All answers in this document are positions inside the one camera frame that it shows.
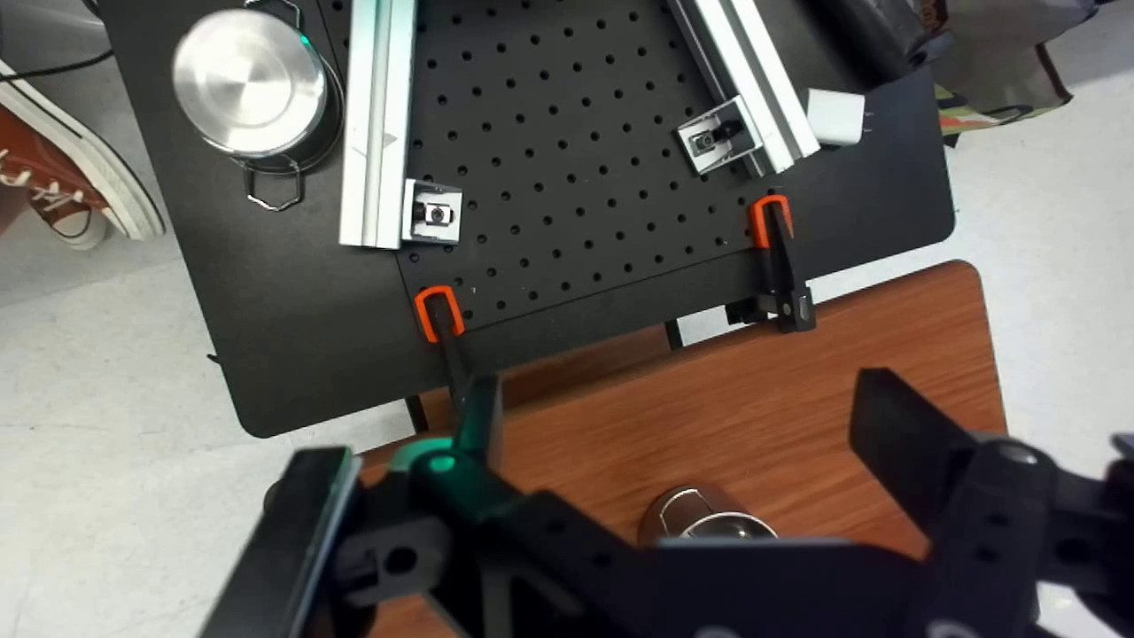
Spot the small steel pot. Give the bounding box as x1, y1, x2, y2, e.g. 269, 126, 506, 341
634, 479, 782, 547

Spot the orange black spring clamp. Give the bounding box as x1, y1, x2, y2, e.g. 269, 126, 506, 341
413, 284, 476, 402
726, 190, 820, 337

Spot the silver rail corner bracket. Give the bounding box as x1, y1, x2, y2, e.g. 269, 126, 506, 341
402, 175, 468, 248
674, 99, 762, 178

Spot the black side table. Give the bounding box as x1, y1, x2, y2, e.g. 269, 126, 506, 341
93, 0, 956, 442

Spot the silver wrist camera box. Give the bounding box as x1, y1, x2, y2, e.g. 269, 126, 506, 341
198, 442, 365, 638

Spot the white power adapter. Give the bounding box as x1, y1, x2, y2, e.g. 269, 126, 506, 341
805, 84, 867, 150

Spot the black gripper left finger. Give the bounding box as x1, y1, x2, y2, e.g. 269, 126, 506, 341
413, 372, 528, 525

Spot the black cable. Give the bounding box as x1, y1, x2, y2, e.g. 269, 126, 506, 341
0, 41, 122, 89

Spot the black perforated board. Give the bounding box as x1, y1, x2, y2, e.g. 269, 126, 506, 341
395, 0, 821, 345

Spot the steel pot with lid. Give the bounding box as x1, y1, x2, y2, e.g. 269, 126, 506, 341
169, 0, 347, 215

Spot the red white sneaker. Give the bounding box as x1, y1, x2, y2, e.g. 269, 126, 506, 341
0, 71, 169, 254

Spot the aluminium extrusion rail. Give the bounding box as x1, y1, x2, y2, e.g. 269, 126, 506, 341
667, 0, 826, 178
337, 0, 422, 252

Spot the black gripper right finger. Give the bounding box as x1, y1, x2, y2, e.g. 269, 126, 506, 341
847, 365, 988, 552

